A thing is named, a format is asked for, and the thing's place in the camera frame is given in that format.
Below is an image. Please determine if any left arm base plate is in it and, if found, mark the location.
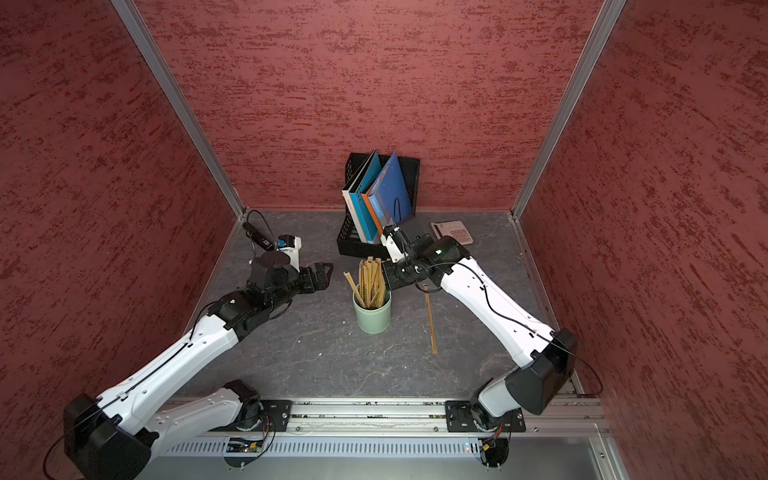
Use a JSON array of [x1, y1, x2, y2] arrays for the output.
[[219, 400, 293, 433]]

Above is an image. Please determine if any teal book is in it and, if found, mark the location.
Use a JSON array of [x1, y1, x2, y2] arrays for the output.
[[348, 150, 382, 244]]

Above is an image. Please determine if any black stapler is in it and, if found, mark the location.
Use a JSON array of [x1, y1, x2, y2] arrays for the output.
[[242, 221, 275, 251]]

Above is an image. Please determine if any blue folder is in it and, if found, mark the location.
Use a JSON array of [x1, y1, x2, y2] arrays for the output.
[[367, 153, 414, 229]]

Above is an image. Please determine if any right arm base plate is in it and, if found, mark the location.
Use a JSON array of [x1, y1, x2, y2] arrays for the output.
[[445, 400, 526, 434]]

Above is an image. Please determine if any aluminium front rail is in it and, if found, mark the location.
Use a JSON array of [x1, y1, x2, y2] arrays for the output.
[[149, 395, 613, 438]]

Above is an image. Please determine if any white book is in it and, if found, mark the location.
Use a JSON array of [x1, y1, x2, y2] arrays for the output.
[[342, 153, 369, 242]]

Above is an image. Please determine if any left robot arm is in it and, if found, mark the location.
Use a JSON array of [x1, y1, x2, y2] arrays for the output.
[[63, 251, 333, 479]]

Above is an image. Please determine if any orange book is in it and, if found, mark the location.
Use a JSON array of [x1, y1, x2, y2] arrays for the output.
[[362, 192, 383, 239]]

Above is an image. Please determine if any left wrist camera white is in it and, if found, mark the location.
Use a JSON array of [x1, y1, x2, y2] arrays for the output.
[[277, 234, 302, 270]]

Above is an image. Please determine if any pink calculator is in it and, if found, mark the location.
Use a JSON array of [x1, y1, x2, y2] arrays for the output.
[[431, 220, 474, 245]]

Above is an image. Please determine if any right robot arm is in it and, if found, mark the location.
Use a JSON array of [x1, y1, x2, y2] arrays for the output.
[[381, 227, 578, 430]]

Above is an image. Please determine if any green metal cup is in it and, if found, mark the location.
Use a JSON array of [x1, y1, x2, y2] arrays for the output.
[[353, 291, 392, 335]]

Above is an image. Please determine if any straw bundle in cup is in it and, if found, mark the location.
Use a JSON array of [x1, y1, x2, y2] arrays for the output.
[[344, 257, 388, 310]]

